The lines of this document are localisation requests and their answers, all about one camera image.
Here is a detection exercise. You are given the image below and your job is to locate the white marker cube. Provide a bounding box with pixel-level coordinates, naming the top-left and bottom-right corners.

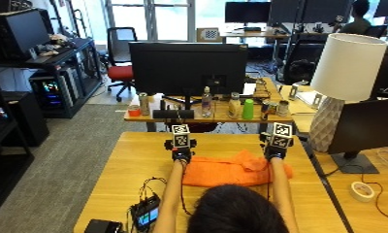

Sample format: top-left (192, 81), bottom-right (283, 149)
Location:
top-left (171, 123), bottom-right (192, 149)
top-left (269, 121), bottom-right (295, 150)

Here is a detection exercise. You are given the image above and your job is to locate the left white marker cube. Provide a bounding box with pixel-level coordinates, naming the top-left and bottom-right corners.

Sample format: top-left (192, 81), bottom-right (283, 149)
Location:
top-left (171, 123), bottom-right (192, 149)

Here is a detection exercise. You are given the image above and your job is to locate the checkerboard calibration board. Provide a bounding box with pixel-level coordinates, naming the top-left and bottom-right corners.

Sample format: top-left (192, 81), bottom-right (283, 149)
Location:
top-left (195, 27), bottom-right (224, 44)

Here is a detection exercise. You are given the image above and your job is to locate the dark drink can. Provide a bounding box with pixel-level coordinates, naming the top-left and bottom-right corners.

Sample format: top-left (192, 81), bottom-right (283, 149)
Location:
top-left (260, 101), bottom-right (273, 121)

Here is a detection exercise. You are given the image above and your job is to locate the black shelf rack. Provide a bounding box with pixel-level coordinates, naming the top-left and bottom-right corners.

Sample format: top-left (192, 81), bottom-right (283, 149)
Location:
top-left (0, 37), bottom-right (104, 119)

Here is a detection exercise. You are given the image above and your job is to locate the black cable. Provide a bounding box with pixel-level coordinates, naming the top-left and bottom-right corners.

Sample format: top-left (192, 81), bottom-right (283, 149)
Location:
top-left (125, 176), bottom-right (168, 231)

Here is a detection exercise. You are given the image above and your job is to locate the black recording device with screen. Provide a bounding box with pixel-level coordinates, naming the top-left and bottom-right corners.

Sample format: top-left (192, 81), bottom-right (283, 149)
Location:
top-left (129, 193), bottom-right (161, 233)

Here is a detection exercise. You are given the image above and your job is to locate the white table lamp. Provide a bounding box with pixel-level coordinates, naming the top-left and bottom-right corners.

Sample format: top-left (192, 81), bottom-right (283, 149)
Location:
top-left (308, 32), bottom-right (388, 153)

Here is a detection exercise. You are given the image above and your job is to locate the black television screen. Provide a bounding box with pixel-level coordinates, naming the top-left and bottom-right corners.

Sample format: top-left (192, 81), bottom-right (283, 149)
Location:
top-left (0, 8), bottom-right (54, 61)

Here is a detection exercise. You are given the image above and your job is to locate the black computer tower with lights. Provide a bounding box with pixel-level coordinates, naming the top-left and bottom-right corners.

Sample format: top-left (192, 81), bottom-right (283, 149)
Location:
top-left (28, 71), bottom-right (76, 113)

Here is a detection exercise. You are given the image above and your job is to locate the clear water bottle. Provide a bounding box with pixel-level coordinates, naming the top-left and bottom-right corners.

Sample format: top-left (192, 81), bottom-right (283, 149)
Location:
top-left (200, 85), bottom-right (213, 118)

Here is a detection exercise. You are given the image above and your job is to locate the beige drink bottle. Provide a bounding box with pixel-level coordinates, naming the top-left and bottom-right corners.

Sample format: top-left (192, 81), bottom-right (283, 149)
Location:
top-left (228, 91), bottom-right (241, 120)

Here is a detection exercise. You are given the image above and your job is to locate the person's left hand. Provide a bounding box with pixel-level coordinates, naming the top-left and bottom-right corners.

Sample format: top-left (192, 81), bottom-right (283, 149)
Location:
top-left (163, 138), bottom-right (197, 164)

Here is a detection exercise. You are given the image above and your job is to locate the black side monitor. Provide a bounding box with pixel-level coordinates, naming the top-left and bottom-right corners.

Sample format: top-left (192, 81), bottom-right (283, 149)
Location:
top-left (327, 97), bottom-right (388, 175)

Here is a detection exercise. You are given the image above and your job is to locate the red office chair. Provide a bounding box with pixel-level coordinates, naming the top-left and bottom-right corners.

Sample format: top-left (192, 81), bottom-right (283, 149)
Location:
top-left (106, 26), bottom-right (140, 103)

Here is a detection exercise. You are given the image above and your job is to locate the wooden back desk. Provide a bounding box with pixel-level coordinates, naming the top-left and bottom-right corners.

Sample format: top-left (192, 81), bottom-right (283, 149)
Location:
top-left (123, 77), bottom-right (295, 134)

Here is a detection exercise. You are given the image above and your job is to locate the right white marker cube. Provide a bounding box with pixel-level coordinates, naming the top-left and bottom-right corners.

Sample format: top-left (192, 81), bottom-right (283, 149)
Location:
top-left (269, 121), bottom-right (295, 150)

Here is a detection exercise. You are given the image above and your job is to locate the orange cloth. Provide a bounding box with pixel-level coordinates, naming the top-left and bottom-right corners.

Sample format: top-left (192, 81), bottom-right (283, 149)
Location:
top-left (181, 149), bottom-right (295, 188)

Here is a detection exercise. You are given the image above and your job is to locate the black power bank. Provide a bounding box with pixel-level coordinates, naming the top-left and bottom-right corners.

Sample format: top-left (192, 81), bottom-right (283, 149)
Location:
top-left (83, 218), bottom-right (125, 233)

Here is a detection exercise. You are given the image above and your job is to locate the orange small cup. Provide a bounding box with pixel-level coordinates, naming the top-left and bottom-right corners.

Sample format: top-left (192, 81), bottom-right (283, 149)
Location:
top-left (127, 105), bottom-right (143, 117)

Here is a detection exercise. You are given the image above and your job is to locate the person's right hand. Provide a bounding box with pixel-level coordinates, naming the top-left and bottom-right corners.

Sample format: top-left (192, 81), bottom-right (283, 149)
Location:
top-left (259, 132), bottom-right (296, 162)

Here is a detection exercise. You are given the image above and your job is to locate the black office chair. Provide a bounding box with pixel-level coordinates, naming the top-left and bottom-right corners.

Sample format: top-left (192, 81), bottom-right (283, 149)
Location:
top-left (280, 38), bottom-right (328, 85)

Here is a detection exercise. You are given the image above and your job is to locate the black background monitor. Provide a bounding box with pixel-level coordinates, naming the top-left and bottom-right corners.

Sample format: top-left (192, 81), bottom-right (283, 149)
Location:
top-left (224, 1), bottom-right (272, 24)

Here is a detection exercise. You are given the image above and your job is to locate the large black monitor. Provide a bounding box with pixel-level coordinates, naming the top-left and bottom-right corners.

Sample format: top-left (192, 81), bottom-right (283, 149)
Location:
top-left (128, 41), bottom-right (249, 111)

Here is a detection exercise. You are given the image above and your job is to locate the green plastic cup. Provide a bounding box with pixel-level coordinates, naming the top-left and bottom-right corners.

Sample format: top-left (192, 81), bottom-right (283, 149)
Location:
top-left (240, 98), bottom-right (256, 121)

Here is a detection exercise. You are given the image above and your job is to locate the roll of white tape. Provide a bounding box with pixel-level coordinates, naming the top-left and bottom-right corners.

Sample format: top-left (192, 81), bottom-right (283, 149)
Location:
top-left (349, 181), bottom-right (376, 204)

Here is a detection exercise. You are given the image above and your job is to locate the black speaker bar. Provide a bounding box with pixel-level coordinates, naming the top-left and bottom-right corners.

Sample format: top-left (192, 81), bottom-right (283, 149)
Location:
top-left (151, 109), bottom-right (195, 119)

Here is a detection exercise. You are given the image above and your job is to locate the the person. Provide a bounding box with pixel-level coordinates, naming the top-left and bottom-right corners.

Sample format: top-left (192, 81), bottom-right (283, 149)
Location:
top-left (152, 123), bottom-right (300, 233)

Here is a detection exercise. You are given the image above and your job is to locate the glass jar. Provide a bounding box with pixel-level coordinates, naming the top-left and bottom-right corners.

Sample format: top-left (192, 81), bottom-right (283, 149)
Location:
top-left (277, 99), bottom-right (291, 117)

